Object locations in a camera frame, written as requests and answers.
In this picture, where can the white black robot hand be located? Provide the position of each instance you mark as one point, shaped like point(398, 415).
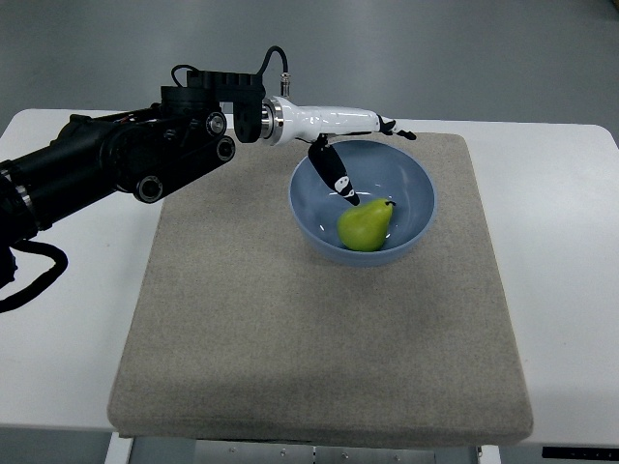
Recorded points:
point(283, 122)

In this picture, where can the green pear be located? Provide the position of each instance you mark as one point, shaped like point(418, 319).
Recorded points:
point(365, 227)

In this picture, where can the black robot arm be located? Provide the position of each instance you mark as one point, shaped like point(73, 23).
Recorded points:
point(148, 153)

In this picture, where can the blue ceramic bowl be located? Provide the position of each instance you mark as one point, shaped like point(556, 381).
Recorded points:
point(377, 171)

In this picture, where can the beige fabric mat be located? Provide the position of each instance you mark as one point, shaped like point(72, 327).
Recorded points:
point(243, 332)

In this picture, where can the metal table frame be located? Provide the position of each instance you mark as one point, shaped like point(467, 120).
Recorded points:
point(152, 450)

